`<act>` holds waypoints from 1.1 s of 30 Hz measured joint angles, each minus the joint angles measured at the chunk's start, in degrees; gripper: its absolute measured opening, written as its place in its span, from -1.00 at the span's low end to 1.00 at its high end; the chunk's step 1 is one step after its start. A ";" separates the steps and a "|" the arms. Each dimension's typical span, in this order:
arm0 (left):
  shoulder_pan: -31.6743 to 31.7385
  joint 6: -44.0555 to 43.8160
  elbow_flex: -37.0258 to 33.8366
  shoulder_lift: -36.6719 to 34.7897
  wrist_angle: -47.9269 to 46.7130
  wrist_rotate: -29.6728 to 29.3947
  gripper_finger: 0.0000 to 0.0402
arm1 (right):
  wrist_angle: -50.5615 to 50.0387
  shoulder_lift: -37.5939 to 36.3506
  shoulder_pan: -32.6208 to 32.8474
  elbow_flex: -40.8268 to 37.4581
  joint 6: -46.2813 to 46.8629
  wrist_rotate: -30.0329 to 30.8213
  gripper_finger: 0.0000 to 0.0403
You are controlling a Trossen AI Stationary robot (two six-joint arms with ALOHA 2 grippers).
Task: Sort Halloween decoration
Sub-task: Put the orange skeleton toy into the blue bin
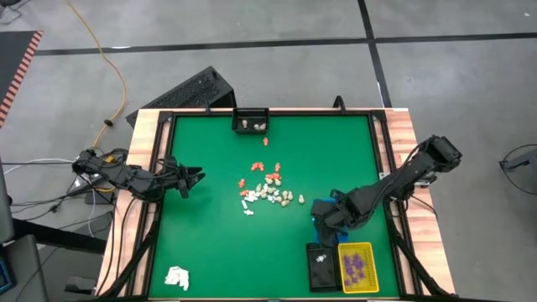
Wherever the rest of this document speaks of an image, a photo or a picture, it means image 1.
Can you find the black mat with orange stripes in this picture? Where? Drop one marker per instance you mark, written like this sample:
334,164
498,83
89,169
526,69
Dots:
12,63

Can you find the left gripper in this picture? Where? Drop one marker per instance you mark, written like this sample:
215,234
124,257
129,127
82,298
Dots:
174,180

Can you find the white plastic bone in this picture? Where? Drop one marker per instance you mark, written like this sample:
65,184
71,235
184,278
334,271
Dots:
244,204
249,199
251,194
248,212
321,258

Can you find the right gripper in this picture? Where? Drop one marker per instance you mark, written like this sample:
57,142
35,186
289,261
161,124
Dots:
331,209

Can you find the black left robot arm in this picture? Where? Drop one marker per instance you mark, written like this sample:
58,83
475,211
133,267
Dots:
126,178

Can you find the yellow plastic basket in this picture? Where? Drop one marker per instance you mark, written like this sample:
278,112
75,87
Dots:
373,260

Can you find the blue plastic basket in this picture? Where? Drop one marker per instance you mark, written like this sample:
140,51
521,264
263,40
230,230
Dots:
343,237

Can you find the small black plastic basket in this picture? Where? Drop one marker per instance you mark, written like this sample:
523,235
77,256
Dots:
251,117

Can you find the purple plastic spider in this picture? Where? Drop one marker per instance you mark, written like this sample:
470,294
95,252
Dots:
355,260
361,261
347,260
355,281
348,271
361,271
348,281

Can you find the white metal bracket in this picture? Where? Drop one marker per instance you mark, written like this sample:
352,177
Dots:
382,176

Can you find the grey power adapter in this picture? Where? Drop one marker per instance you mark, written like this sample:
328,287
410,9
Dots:
425,181

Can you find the black computer tower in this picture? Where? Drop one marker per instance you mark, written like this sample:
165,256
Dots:
180,94

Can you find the long black plastic basket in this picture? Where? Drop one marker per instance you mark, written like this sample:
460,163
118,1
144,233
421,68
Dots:
322,277

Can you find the grey furniture panel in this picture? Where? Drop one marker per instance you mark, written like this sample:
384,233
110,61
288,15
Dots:
25,268

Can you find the crumpled white paper piece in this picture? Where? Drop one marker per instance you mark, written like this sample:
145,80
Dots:
176,277

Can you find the black furniture beam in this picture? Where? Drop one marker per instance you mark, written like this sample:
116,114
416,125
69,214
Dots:
58,237

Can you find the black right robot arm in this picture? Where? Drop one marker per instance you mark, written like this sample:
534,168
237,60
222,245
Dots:
398,180

